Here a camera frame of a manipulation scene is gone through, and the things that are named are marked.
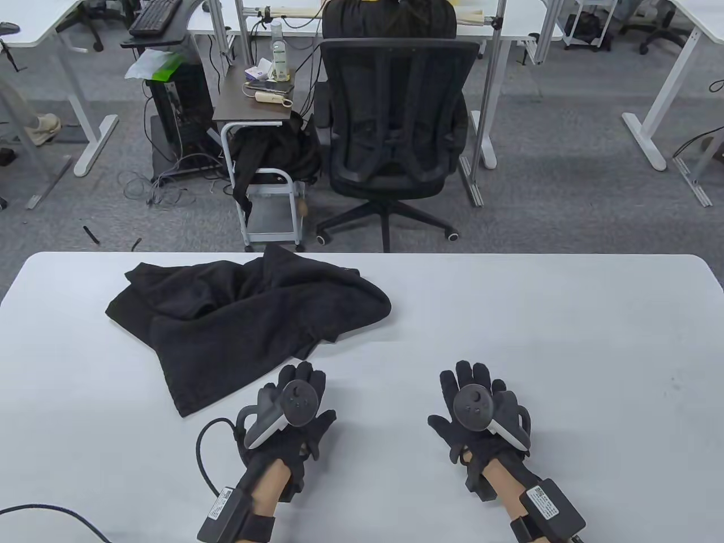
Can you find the person's left hand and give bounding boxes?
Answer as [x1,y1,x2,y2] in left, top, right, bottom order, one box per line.
[243,361,338,503]

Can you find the person's right hand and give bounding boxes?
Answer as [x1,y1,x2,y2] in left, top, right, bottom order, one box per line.
[428,360,533,503]

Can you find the black trousers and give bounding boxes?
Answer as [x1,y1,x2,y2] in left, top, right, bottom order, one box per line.
[105,243,392,419]

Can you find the grey white hand controller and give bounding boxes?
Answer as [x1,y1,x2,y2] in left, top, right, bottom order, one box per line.
[454,385,533,453]
[235,380,318,451]

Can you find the black draped jacket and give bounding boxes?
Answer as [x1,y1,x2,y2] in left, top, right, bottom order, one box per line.
[229,110,323,218]

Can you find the black mesh office chair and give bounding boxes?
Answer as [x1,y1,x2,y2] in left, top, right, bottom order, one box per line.
[314,38,481,253]

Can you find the white cart with brown top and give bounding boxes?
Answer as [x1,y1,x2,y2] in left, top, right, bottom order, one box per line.
[212,65,309,253]

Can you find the black computer tower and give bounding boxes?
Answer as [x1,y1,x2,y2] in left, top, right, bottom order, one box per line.
[146,62,222,182]

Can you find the clear plastic bottle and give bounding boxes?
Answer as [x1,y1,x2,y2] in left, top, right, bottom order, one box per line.
[270,21,290,81]

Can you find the white office desk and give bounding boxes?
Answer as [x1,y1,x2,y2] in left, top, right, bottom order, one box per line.
[187,0,566,66]
[0,0,120,177]
[622,0,724,171]

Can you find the green white plastic bag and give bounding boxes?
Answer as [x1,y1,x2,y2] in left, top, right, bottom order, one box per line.
[124,48,187,83]

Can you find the black keyboard tray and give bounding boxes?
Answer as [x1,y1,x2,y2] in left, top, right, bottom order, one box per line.
[120,0,207,50]

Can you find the black bag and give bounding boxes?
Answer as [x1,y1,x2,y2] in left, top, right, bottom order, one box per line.
[571,12,609,49]

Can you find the black keyboard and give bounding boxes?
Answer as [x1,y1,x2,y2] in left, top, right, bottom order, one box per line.
[128,0,183,38]

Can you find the black swivel chair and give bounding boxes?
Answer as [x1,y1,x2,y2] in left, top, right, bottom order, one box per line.
[57,0,142,53]
[619,0,688,55]

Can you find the black glove cable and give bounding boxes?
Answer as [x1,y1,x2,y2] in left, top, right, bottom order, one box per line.
[195,417,238,497]

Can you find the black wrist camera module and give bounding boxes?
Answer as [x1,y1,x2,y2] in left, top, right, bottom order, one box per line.
[197,486,278,543]
[509,478,587,543]

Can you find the tangle of floor cables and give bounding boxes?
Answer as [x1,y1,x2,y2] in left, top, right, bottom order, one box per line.
[117,153,227,207]

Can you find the aluminium frame post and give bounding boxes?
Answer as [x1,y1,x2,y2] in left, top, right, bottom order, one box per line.
[235,0,255,67]
[204,0,234,71]
[459,0,508,208]

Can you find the aluminium floor rail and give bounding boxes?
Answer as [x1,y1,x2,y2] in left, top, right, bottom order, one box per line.
[672,127,724,208]

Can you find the long black braided cable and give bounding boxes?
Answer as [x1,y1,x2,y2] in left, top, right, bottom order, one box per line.
[0,502,114,543]

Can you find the white wire cart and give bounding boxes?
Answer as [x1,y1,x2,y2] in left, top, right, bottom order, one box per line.
[564,0,620,53]

